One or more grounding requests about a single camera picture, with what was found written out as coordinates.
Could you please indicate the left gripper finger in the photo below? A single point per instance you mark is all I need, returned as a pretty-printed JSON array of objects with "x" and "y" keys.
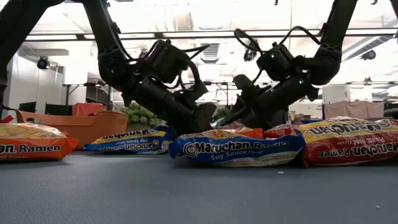
[{"x": 205, "y": 115}]

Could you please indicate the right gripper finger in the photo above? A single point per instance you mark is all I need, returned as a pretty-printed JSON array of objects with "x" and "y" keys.
[{"x": 239, "y": 115}]

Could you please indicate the orange Maruchan ramen pack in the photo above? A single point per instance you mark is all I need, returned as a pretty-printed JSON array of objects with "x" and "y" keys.
[
  {"x": 31, "y": 140},
  {"x": 224, "y": 133}
]

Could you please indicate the red Maruchan ramen pack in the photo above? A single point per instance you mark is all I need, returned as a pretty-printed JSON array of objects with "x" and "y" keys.
[
  {"x": 280, "y": 131},
  {"x": 351, "y": 146}
]

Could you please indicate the blue Maruchan ramen pack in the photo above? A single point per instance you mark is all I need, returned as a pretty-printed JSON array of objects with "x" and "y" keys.
[
  {"x": 130, "y": 143},
  {"x": 236, "y": 152}
]

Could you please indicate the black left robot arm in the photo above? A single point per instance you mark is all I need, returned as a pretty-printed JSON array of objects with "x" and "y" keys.
[{"x": 105, "y": 40}]

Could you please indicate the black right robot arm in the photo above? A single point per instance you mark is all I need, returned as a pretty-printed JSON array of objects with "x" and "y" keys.
[{"x": 329, "y": 62}]

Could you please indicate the small leafy green plant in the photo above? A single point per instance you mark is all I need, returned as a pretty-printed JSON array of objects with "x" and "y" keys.
[{"x": 221, "y": 113}]

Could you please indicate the wooden shelf with containers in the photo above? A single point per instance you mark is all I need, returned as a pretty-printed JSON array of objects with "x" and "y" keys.
[{"x": 297, "y": 119}]

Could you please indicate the green succulent in patterned pot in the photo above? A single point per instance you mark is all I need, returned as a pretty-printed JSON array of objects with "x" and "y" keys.
[{"x": 138, "y": 116}]

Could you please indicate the blue storage bin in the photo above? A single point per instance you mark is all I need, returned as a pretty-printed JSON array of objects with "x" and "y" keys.
[{"x": 311, "y": 121}]

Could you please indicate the black ceiling spotlight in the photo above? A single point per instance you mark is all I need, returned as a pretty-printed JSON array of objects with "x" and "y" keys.
[
  {"x": 249, "y": 55},
  {"x": 369, "y": 55},
  {"x": 43, "y": 63}
]

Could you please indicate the white cabinet box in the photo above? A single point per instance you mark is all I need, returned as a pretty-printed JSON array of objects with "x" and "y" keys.
[{"x": 335, "y": 93}]

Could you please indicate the blue-grey table mat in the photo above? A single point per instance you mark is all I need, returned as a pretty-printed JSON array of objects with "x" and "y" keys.
[{"x": 186, "y": 196}]

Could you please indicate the beige cloth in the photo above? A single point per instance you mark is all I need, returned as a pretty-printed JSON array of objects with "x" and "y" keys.
[{"x": 354, "y": 109}]

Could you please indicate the orange plastic bin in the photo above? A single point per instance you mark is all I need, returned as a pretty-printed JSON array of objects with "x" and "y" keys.
[{"x": 93, "y": 130}]

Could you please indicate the orange cloth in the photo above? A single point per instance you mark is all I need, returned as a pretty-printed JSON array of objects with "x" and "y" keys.
[{"x": 87, "y": 109}]

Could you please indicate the white air unit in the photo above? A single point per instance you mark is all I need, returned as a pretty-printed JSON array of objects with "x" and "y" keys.
[{"x": 75, "y": 74}]

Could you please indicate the black computer monitor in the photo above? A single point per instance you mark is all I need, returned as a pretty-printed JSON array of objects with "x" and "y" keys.
[
  {"x": 27, "y": 107},
  {"x": 58, "y": 109}
]

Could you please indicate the LED light bar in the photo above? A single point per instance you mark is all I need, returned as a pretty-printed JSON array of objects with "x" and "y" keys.
[{"x": 56, "y": 37}]

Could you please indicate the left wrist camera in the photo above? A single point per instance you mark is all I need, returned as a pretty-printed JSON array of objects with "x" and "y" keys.
[{"x": 199, "y": 88}]

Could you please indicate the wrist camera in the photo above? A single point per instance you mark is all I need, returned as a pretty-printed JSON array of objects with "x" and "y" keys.
[
  {"x": 199, "y": 88},
  {"x": 244, "y": 83}
]

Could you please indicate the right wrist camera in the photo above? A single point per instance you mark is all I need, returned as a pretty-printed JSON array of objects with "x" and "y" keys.
[{"x": 244, "y": 83}]

